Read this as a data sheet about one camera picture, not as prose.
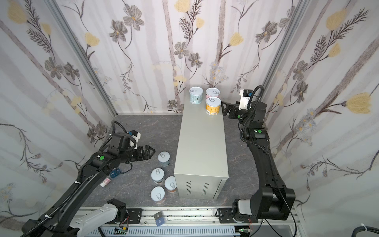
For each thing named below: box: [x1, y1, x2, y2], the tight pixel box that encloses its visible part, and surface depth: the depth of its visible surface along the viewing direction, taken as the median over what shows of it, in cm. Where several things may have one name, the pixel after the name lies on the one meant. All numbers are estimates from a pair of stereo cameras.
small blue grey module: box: [153, 211, 165, 227], surface depth 73 cm
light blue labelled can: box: [189, 86, 204, 105], surface depth 78 cm
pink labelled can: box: [205, 87, 221, 100], surface depth 77 cm
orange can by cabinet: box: [164, 175, 178, 193], surface depth 81 cm
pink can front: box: [150, 186, 167, 204], surface depth 78 cm
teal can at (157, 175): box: [151, 167, 165, 184], surface depth 85 cm
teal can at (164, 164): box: [158, 159, 171, 167], surface depth 93 cm
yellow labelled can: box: [205, 103, 221, 117], surface depth 73 cm
